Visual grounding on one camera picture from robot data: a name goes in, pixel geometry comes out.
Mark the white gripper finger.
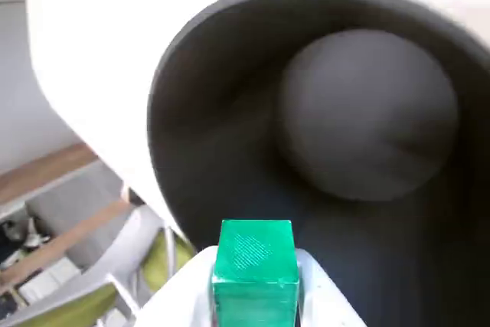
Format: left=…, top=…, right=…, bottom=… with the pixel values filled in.
left=294, top=248, right=368, bottom=327
left=133, top=245, right=221, bottom=327

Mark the green block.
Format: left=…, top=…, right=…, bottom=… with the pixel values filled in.
left=209, top=218, right=300, bottom=327

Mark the black pot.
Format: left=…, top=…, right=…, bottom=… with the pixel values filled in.
left=147, top=0, right=490, bottom=327

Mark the white and green chair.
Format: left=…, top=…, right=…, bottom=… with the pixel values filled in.
left=0, top=185, right=196, bottom=327

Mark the wooden frame partition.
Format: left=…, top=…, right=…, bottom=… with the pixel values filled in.
left=0, top=142, right=133, bottom=293

